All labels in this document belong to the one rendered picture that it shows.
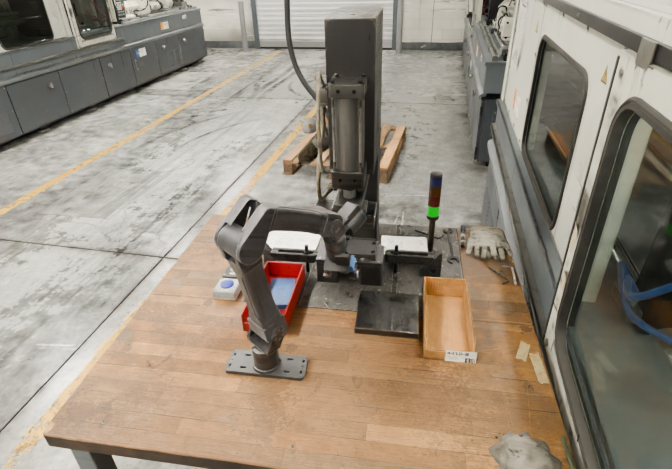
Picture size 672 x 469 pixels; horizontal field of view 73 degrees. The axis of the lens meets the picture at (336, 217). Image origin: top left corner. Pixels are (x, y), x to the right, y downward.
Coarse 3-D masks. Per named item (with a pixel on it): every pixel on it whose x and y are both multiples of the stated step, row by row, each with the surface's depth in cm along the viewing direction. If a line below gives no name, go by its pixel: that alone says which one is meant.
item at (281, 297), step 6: (276, 282) 142; (282, 282) 142; (288, 282) 142; (270, 288) 140; (276, 288) 140; (288, 288) 139; (276, 294) 137; (282, 294) 137; (288, 294) 137; (276, 300) 135; (282, 300) 135; (288, 300) 134; (282, 306) 130
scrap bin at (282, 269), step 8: (272, 264) 143; (280, 264) 143; (288, 264) 142; (296, 264) 142; (272, 272) 145; (280, 272) 144; (288, 272) 144; (296, 272) 143; (304, 272) 143; (296, 280) 135; (304, 280) 143; (296, 288) 133; (296, 296) 133; (288, 304) 125; (288, 312) 125; (288, 320) 125; (248, 328) 124
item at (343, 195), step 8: (368, 176) 145; (344, 192) 130; (352, 192) 130; (360, 192) 134; (328, 200) 139; (336, 200) 130; (344, 200) 130; (352, 200) 130; (360, 200) 129; (328, 208) 134; (336, 208) 128; (368, 208) 134; (376, 208) 137; (368, 216) 130; (368, 224) 130
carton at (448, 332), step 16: (432, 288) 134; (448, 288) 133; (464, 288) 131; (432, 304) 132; (448, 304) 132; (464, 304) 129; (432, 320) 126; (448, 320) 126; (464, 320) 126; (432, 336) 121; (448, 336) 121; (464, 336) 120; (432, 352) 114; (448, 352) 113; (464, 352) 112
